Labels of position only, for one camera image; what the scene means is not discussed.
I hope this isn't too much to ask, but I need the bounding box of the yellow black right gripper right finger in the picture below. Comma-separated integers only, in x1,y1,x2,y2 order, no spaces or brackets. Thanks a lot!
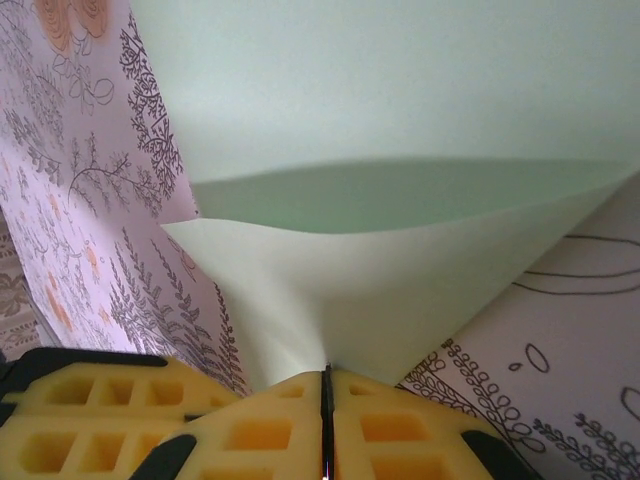
326,366,532,480

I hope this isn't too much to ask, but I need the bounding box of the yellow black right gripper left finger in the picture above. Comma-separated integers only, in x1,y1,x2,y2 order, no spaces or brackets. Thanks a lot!
142,368,328,480

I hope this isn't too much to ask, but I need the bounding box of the light green paper sheet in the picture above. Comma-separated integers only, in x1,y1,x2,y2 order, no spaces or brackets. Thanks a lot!
122,0,640,394

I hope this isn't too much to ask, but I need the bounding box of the floral patterned table cover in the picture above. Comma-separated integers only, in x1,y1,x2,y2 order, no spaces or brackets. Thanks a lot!
0,0,640,480

